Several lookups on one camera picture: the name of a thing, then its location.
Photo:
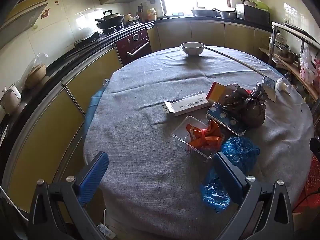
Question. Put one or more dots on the blue crumpled plastic bag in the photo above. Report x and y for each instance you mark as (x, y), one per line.
(215, 195)
(240, 152)

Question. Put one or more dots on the red wall sticker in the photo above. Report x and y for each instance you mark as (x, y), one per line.
(45, 13)

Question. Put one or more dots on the small white and blue box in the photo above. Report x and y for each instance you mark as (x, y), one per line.
(268, 87)

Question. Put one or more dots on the black crumpled plastic bag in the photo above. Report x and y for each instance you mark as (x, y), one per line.
(255, 112)

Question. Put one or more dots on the yellow lower kitchen cabinets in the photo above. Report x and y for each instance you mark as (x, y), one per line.
(45, 130)

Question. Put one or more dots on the orange crumpled wrapper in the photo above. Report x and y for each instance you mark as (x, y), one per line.
(202, 140)

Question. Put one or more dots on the steel pot with lid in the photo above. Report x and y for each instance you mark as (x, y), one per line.
(287, 55)

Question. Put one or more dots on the red mesh basket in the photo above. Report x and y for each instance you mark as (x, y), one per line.
(310, 185)

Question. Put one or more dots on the yellow upper cabinet with picture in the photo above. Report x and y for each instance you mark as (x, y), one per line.
(25, 5)

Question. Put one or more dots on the black gas stove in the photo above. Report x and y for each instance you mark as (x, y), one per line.
(95, 38)

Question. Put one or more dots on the dark red built-in oven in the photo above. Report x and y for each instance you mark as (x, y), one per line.
(132, 45)

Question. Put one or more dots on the long white medicine box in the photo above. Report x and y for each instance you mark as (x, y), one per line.
(190, 103)

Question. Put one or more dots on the long thin wooden stick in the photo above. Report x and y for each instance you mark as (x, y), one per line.
(233, 58)

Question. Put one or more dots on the metal storage rack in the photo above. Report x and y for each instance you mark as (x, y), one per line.
(273, 30)

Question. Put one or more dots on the yellow food packet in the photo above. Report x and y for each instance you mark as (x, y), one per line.
(151, 14)

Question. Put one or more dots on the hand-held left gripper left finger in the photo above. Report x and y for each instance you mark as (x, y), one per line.
(92, 177)

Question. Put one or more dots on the brown crumpled plastic bag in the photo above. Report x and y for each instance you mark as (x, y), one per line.
(235, 96)

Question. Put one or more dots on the black wok with lid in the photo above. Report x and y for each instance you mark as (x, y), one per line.
(110, 20)

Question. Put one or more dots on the black flat induction cooker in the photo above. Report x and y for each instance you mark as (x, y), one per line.
(302, 32)

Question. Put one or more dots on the small white rice cooker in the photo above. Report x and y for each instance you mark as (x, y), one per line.
(10, 97)

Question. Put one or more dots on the stack of white plates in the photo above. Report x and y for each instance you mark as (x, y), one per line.
(280, 40)

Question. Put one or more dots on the white and pink plastic bag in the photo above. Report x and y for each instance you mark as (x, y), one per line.
(307, 67)

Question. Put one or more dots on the black and white microwave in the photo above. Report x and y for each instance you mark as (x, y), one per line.
(255, 13)

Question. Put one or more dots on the white ceramic bowl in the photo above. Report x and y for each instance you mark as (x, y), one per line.
(192, 50)

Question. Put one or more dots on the green plastic basket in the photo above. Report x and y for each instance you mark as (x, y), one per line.
(261, 5)

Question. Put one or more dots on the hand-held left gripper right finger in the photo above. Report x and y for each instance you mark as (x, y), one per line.
(228, 177)

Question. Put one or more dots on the blue table cover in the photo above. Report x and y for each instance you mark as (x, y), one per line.
(92, 105)

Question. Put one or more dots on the pile of small dishes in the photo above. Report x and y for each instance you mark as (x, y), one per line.
(131, 19)

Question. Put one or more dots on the red and yellow medicine box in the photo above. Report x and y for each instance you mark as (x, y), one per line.
(216, 92)

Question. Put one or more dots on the clay pot in plastic bag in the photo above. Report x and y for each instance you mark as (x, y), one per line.
(36, 73)

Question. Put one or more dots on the large metal basin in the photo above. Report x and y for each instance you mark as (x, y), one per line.
(203, 13)

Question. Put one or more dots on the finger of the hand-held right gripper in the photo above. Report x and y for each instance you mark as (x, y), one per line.
(315, 146)

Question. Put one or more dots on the white power strip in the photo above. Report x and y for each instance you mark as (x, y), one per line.
(107, 231)

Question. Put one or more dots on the red plastic shopping bag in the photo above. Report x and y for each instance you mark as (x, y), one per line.
(317, 68)

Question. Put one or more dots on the clear plastic tray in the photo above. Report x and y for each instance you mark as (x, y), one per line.
(182, 135)

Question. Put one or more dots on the white garlic bulb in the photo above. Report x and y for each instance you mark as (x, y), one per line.
(281, 84)

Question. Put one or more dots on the small metal basin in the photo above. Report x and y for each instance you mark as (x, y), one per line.
(228, 15)

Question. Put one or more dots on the blue box with white dots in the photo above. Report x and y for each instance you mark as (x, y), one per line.
(225, 118)

